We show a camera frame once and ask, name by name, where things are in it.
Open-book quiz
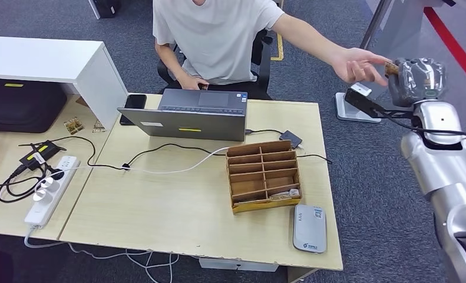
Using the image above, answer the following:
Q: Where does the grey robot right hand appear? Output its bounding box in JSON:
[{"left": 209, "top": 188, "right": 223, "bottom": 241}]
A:
[{"left": 387, "top": 57, "right": 448, "bottom": 108}]

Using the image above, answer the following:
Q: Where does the person's left hand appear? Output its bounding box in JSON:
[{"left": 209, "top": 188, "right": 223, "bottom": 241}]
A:
[{"left": 331, "top": 47, "right": 392, "bottom": 88}]

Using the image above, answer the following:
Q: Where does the person's right hand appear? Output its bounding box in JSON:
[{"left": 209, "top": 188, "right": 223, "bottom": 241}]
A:
[{"left": 177, "top": 74, "right": 210, "bottom": 92}]

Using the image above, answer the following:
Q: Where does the person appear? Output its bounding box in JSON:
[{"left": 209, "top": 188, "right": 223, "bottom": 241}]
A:
[{"left": 153, "top": 0, "right": 392, "bottom": 92}]

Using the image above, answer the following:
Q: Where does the patterned square card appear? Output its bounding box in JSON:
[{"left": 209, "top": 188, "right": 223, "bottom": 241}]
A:
[{"left": 64, "top": 116, "right": 84, "bottom": 136}]

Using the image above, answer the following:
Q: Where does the room key card pile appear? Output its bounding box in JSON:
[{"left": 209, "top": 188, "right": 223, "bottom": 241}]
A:
[{"left": 269, "top": 188, "right": 300, "bottom": 200}]

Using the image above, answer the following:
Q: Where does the grey laptop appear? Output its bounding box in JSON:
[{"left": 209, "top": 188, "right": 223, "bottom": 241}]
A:
[{"left": 117, "top": 88, "right": 248, "bottom": 142}]

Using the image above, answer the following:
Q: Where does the grey kiosk stand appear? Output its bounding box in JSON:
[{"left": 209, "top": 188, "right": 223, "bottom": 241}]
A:
[{"left": 335, "top": 0, "right": 446, "bottom": 124}]

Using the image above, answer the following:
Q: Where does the black smartphone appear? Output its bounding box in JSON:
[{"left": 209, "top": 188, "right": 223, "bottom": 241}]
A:
[{"left": 119, "top": 94, "right": 148, "bottom": 126}]

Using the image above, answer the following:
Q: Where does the small dark grey hub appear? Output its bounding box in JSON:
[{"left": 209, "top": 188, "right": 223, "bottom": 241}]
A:
[{"left": 279, "top": 130, "right": 303, "bottom": 149}]

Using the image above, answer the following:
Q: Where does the wooden divided organizer box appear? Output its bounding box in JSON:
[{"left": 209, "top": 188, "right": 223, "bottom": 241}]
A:
[{"left": 225, "top": 140, "right": 303, "bottom": 215}]

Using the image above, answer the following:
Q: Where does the white desk shelf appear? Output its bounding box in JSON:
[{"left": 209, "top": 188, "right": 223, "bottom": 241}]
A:
[{"left": 0, "top": 35, "right": 129, "bottom": 131}]

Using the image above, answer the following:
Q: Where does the black adapter yellow label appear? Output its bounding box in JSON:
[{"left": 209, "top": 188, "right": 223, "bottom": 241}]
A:
[{"left": 19, "top": 140, "right": 67, "bottom": 172}]

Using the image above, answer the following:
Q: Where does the black bag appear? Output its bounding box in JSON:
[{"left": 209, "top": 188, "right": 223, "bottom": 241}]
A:
[{"left": 0, "top": 79, "right": 68, "bottom": 134}]

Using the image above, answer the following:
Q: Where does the white round plug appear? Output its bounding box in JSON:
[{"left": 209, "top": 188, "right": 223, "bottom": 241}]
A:
[
  {"left": 32, "top": 189, "right": 52, "bottom": 203},
  {"left": 40, "top": 176, "right": 60, "bottom": 193}
]

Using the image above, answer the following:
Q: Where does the white box under desk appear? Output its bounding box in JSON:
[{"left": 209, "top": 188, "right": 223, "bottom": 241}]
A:
[{"left": 199, "top": 258, "right": 280, "bottom": 273}]

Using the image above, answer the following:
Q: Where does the white power strip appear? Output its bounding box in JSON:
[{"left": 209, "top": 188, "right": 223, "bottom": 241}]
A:
[{"left": 24, "top": 155, "right": 81, "bottom": 228}]

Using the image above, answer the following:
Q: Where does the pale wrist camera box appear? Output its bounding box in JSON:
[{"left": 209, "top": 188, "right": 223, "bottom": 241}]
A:
[{"left": 344, "top": 83, "right": 391, "bottom": 119}]

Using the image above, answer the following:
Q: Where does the chrome stanchion post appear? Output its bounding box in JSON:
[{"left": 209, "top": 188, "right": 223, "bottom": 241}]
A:
[{"left": 359, "top": 0, "right": 393, "bottom": 51}]

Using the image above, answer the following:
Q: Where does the black robot wrist cable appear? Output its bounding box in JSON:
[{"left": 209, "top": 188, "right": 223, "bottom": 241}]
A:
[{"left": 381, "top": 111, "right": 466, "bottom": 146}]

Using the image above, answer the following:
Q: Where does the long black charger cable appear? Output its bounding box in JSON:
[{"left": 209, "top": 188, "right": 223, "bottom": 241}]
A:
[{"left": 18, "top": 136, "right": 333, "bottom": 172}]

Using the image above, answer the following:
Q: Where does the short black hub cable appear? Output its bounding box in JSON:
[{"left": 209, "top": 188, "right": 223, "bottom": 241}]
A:
[{"left": 245, "top": 128, "right": 283, "bottom": 136}]

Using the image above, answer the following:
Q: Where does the thin white cable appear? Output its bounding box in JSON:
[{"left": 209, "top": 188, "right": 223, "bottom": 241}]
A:
[{"left": 37, "top": 146, "right": 230, "bottom": 192}]

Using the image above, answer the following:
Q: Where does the black cabinet white frame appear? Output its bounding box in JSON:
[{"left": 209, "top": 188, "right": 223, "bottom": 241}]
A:
[{"left": 87, "top": 0, "right": 122, "bottom": 19}]

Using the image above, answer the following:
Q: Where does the white power strip cord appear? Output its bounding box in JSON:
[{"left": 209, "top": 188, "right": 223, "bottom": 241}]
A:
[{"left": 24, "top": 225, "right": 181, "bottom": 283}]

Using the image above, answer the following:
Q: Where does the coiled black cable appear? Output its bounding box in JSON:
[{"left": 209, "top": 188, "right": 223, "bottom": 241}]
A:
[{"left": 0, "top": 164, "right": 58, "bottom": 205}]

